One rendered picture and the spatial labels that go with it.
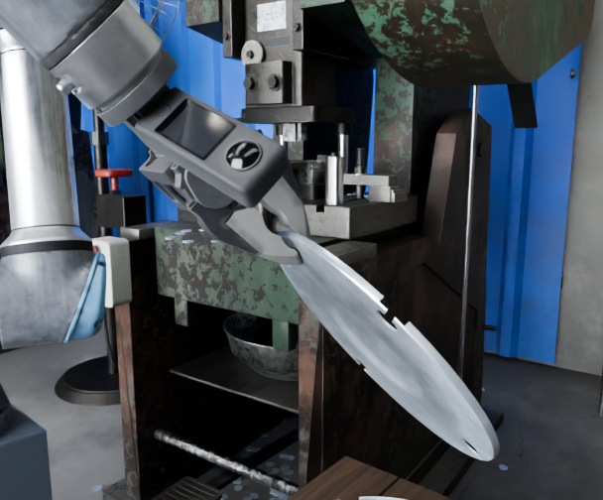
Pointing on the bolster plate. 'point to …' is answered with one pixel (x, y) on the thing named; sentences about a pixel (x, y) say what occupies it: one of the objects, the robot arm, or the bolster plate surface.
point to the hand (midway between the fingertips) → (301, 250)
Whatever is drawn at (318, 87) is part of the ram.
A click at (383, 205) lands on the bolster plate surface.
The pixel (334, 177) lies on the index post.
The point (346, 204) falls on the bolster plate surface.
